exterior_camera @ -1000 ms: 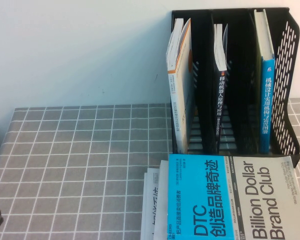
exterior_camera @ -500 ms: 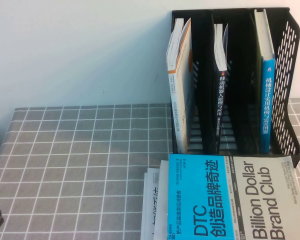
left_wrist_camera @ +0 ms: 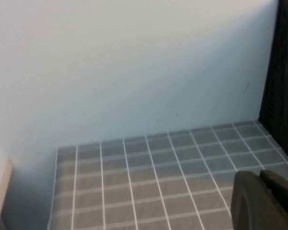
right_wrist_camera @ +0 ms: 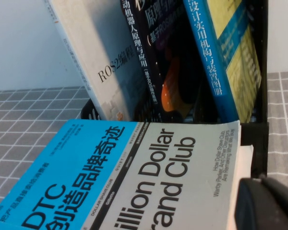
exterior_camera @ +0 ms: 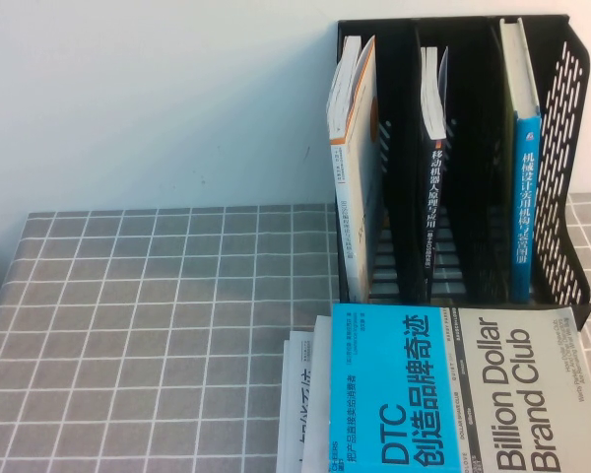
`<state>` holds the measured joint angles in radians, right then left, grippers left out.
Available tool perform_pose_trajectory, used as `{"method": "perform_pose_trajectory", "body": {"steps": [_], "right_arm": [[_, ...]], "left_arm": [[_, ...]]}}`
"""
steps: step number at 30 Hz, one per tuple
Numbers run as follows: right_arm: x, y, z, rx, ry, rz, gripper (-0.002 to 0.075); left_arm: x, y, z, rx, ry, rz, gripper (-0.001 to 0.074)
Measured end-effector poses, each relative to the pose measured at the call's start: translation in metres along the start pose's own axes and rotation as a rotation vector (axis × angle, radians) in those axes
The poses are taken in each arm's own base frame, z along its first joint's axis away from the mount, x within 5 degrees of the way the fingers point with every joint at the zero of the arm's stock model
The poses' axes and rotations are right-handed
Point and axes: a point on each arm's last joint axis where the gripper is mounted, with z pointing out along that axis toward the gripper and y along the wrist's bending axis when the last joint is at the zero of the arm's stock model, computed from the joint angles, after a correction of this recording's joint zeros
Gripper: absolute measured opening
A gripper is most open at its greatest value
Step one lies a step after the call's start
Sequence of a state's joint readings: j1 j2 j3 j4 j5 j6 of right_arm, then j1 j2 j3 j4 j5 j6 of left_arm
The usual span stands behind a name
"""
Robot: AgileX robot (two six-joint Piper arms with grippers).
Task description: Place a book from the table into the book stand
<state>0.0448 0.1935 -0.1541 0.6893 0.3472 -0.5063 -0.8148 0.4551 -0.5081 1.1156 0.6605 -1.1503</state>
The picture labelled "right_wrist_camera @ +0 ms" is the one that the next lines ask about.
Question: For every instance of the black perforated book stand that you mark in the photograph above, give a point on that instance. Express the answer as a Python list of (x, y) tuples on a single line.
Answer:
[(256, 136)]

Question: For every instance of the yellow mechanisms sourcebook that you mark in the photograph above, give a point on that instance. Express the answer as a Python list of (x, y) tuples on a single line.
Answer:
[(235, 60)]

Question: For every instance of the white book underneath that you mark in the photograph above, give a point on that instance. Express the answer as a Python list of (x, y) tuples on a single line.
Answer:
[(110, 179)]

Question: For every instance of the white ROS2 programming book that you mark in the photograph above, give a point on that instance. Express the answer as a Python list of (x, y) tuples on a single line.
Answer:
[(93, 48)]

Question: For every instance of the grey checked tablecloth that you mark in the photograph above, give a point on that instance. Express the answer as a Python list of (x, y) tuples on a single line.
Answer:
[(26, 119)]

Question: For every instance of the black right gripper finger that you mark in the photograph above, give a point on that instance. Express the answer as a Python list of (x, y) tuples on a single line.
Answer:
[(271, 206)]

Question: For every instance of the dark mobile robot book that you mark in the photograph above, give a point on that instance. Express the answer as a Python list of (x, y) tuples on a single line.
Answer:
[(158, 60)]

